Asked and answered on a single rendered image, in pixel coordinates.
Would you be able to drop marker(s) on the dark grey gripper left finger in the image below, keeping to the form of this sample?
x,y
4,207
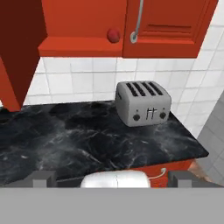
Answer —
x,y
43,178

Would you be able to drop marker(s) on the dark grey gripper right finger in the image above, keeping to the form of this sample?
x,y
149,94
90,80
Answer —
x,y
180,178

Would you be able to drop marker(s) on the red base cabinet front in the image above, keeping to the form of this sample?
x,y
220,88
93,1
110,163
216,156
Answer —
x,y
175,166

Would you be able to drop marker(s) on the white onion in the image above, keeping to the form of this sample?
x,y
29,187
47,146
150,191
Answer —
x,y
115,179

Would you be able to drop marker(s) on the red open cabinet door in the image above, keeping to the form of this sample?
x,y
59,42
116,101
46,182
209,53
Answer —
x,y
17,43

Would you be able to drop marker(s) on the red closed cabinet door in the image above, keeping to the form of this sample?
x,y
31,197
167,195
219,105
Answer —
x,y
175,29

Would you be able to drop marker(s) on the grey four-slot toaster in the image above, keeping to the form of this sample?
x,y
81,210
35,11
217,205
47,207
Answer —
x,y
143,108

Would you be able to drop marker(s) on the red round fruit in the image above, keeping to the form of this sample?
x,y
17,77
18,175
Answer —
x,y
113,35

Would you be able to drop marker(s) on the red wall cabinet body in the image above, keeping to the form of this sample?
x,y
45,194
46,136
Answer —
x,y
84,26

